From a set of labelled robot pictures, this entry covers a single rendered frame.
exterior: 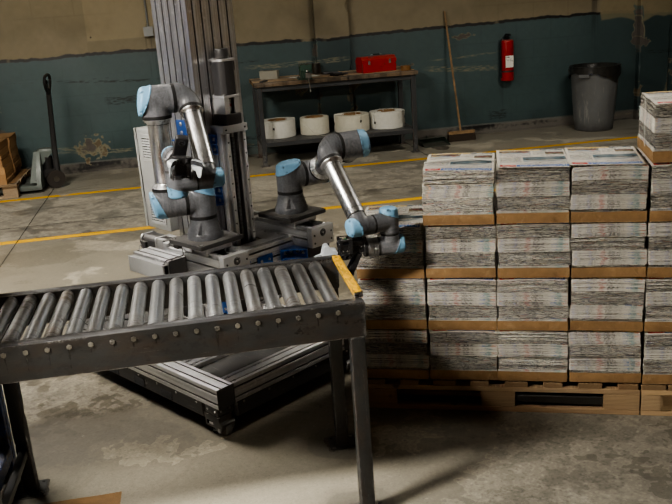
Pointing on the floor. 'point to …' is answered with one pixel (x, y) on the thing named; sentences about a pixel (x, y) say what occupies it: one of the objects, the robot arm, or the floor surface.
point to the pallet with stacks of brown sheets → (11, 167)
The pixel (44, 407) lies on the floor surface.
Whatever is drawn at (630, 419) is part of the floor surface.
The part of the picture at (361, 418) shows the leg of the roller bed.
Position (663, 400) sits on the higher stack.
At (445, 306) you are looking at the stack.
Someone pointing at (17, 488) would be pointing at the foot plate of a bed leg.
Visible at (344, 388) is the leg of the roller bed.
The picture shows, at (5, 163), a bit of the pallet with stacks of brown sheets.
